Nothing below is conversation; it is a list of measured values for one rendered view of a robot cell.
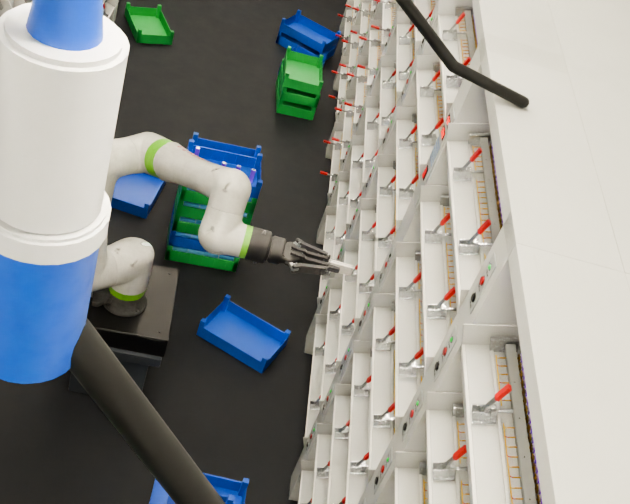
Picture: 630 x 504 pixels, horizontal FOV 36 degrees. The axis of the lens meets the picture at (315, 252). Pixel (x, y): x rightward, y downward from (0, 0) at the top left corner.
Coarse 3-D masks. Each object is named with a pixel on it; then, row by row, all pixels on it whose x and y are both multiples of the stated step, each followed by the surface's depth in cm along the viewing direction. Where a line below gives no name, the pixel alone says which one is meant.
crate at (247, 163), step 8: (192, 144) 383; (192, 152) 387; (200, 152) 388; (208, 152) 388; (216, 152) 388; (224, 152) 388; (208, 160) 389; (216, 160) 390; (224, 160) 391; (232, 160) 391; (240, 160) 391; (248, 160) 391; (256, 160) 389; (248, 168) 393; (256, 168) 392; (248, 176) 388; (256, 176) 390; (256, 184) 376; (256, 192) 377
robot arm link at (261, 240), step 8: (256, 232) 259; (264, 232) 259; (256, 240) 258; (264, 240) 258; (272, 240) 261; (248, 248) 258; (256, 248) 258; (264, 248) 258; (248, 256) 259; (256, 256) 259; (264, 256) 259
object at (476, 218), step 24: (456, 144) 231; (480, 144) 227; (456, 168) 219; (480, 168) 222; (456, 192) 215; (480, 192) 213; (456, 216) 208; (480, 216) 207; (456, 240) 202; (480, 240) 201; (456, 264) 196; (480, 264) 196; (456, 288) 193
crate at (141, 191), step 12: (120, 180) 428; (132, 180) 431; (144, 180) 433; (156, 180) 435; (120, 192) 422; (132, 192) 424; (144, 192) 427; (156, 192) 421; (120, 204) 412; (132, 204) 410; (144, 204) 409; (144, 216) 413
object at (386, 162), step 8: (384, 160) 320; (392, 160) 320; (384, 168) 321; (392, 168) 321; (384, 176) 317; (392, 176) 317; (384, 184) 314; (392, 184) 314; (392, 192) 310; (384, 200) 307; (392, 200) 307; (384, 208) 303; (392, 208) 303; (376, 216) 300; (384, 216) 300; (376, 224) 297; (384, 224) 297; (376, 232) 294; (384, 232) 294; (376, 240) 291; (376, 248) 288; (384, 248) 288; (376, 256) 285; (384, 256) 285; (376, 264) 282; (376, 272) 272
